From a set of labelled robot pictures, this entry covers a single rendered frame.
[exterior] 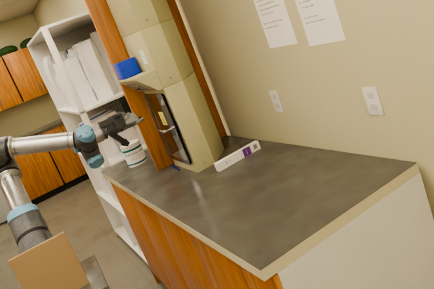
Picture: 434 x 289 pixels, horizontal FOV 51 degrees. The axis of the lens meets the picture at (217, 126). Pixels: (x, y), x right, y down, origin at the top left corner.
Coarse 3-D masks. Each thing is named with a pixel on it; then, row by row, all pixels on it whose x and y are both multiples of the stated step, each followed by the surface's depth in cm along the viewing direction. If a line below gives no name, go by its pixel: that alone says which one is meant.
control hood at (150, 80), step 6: (144, 72) 235; (150, 72) 223; (156, 72) 225; (132, 78) 226; (138, 78) 221; (144, 78) 222; (150, 78) 224; (156, 78) 225; (126, 84) 243; (138, 84) 228; (144, 84) 222; (150, 84) 224; (156, 84) 225; (150, 90) 235
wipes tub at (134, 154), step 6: (132, 144) 292; (138, 144) 295; (126, 150) 292; (132, 150) 292; (138, 150) 294; (126, 156) 294; (132, 156) 293; (138, 156) 294; (144, 156) 297; (132, 162) 294; (138, 162) 294; (144, 162) 296
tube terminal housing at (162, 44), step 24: (168, 24) 233; (144, 48) 225; (168, 48) 227; (168, 72) 227; (192, 72) 247; (168, 96) 228; (192, 96) 238; (192, 120) 235; (192, 144) 235; (216, 144) 250; (192, 168) 242
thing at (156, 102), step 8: (152, 96) 241; (160, 96) 230; (152, 104) 248; (160, 104) 236; (152, 112) 255; (168, 112) 230; (160, 120) 248; (168, 120) 236; (160, 128) 255; (168, 128) 243; (176, 128) 232; (168, 136) 249; (176, 136) 236; (168, 144) 256; (176, 144) 242; (176, 152) 248; (184, 152) 236; (176, 160) 255; (184, 160) 242
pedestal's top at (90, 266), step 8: (88, 264) 180; (96, 264) 177; (88, 272) 174; (96, 272) 171; (88, 280) 167; (96, 280) 165; (104, 280) 163; (80, 288) 164; (88, 288) 161; (96, 288) 159; (104, 288) 158
